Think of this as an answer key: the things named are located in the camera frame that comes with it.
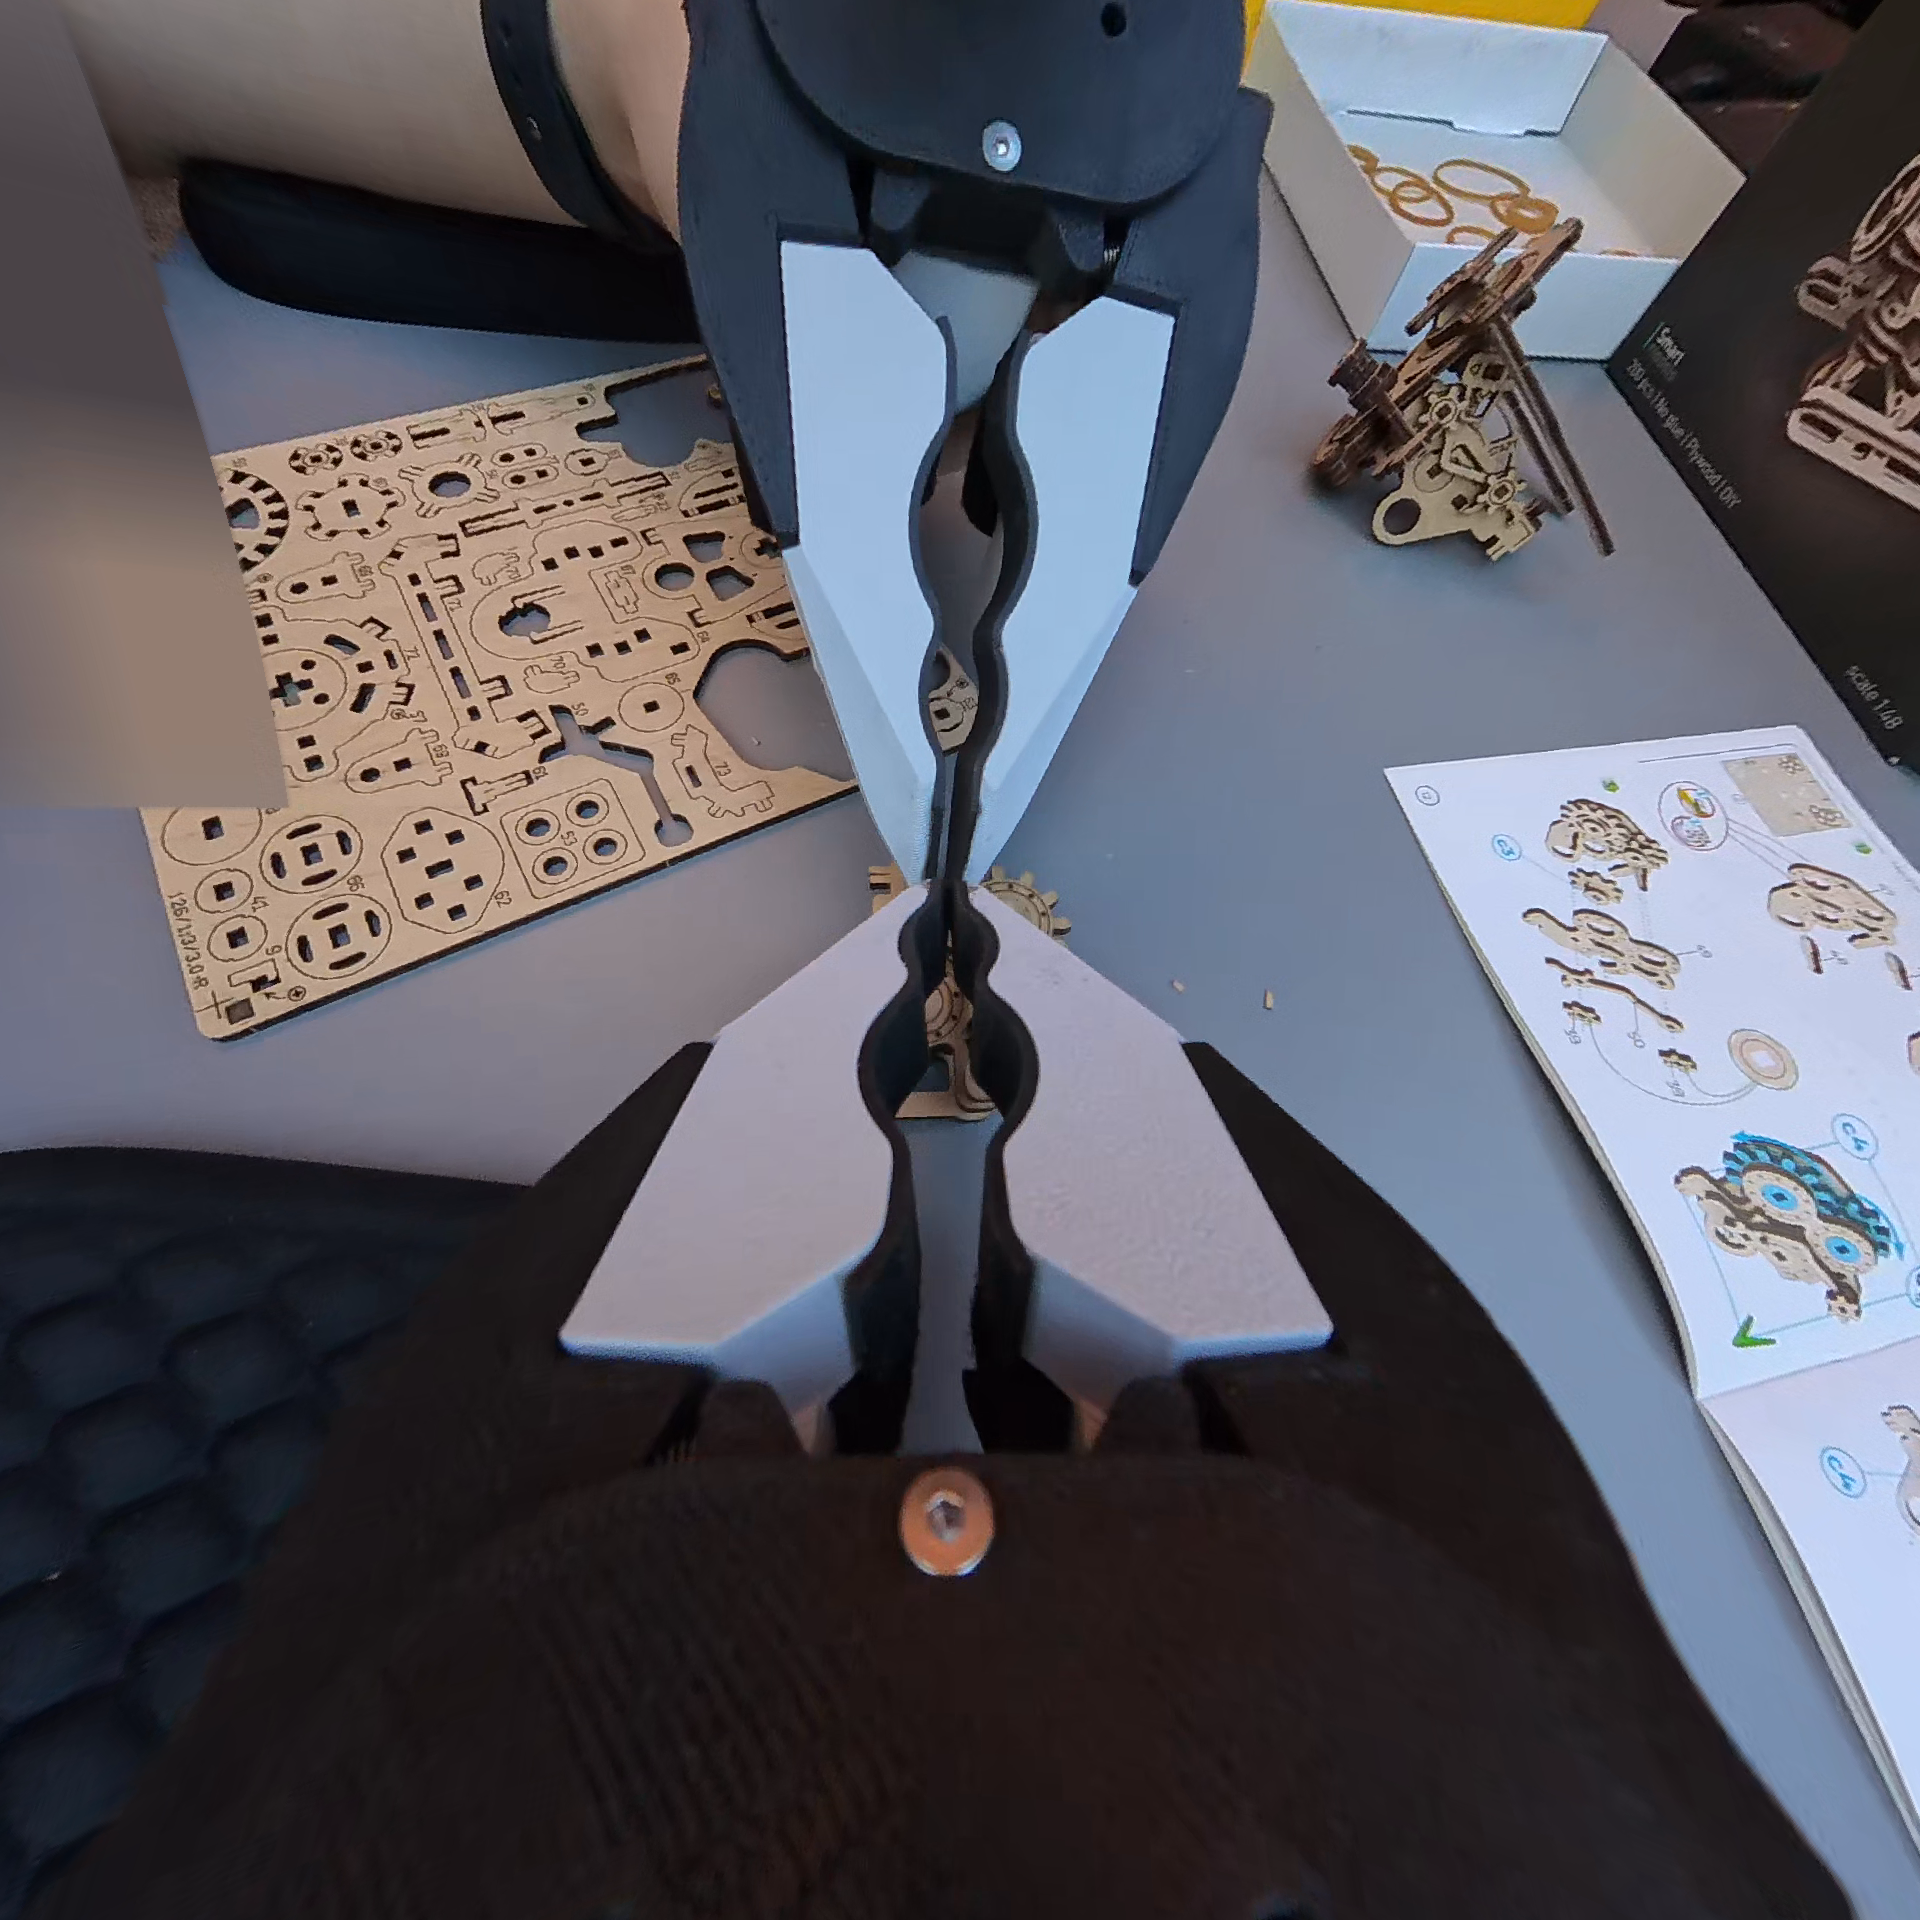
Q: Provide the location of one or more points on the black model kit box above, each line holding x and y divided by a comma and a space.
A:
1740, 452

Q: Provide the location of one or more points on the white instruction booklet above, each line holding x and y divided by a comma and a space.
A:
1442, 841

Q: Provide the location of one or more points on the pile of rubber bands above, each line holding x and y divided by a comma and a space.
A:
1412, 193

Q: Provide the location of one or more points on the black wristband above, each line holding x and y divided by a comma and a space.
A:
563, 137

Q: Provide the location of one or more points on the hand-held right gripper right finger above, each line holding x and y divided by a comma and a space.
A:
1172, 1202

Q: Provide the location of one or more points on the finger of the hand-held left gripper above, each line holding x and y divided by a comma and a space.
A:
855, 495
1079, 495

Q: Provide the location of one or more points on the laser-cut wooden parts sheet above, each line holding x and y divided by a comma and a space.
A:
483, 820

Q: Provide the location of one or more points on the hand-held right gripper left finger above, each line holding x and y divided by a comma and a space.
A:
734, 1202

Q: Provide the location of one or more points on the person's left hand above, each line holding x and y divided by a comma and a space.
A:
638, 90

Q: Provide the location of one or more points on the yellow object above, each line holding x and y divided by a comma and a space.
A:
1425, 13

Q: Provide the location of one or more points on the person's left forearm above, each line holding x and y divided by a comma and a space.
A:
330, 90

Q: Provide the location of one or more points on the wooden model subassembly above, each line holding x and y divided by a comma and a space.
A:
1442, 452

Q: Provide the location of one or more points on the wooden gear assembly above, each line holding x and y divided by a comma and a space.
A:
1027, 908

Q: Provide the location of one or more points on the grey desk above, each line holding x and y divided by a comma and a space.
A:
1276, 676

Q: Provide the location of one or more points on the white cardboard box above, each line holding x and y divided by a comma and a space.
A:
1484, 316

